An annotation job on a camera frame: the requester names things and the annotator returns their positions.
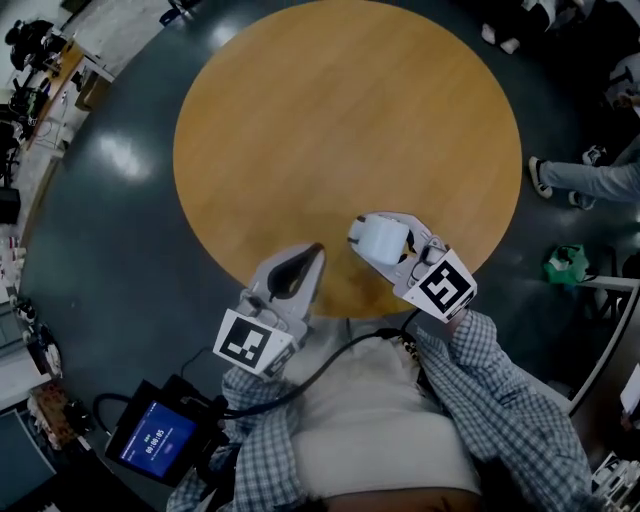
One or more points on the green bag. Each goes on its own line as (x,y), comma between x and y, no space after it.
(567,265)

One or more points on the person's right forearm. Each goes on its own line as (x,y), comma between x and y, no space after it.
(500,400)

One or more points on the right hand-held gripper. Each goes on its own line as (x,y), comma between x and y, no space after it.
(442,287)

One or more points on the person's white shirt torso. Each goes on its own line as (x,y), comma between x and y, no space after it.
(375,415)

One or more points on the black screen device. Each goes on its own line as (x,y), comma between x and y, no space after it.
(155,440)

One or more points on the white metal frame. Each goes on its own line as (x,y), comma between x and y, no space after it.
(607,340)

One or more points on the cardboard box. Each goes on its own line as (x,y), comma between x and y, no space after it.
(90,92)

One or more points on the cluttered wooden desk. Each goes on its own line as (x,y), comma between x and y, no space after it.
(55,95)

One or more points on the person's left forearm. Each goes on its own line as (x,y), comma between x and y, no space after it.
(260,425)

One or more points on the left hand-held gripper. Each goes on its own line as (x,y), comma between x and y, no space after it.
(250,342)

